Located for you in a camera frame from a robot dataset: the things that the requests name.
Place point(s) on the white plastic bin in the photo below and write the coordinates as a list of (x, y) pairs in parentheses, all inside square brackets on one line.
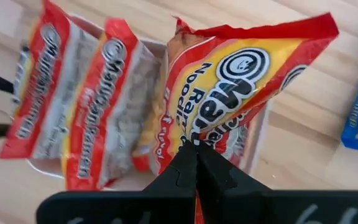
[(259, 140)]

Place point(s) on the red Maruchan beef ramen packet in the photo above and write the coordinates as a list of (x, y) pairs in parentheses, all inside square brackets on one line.
[(104, 109), (228, 93), (42, 93)]

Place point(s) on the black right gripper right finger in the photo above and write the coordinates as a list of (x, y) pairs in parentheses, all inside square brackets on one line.
[(259, 208)]

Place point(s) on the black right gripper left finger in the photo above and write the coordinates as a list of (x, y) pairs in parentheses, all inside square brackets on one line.
[(166, 205)]

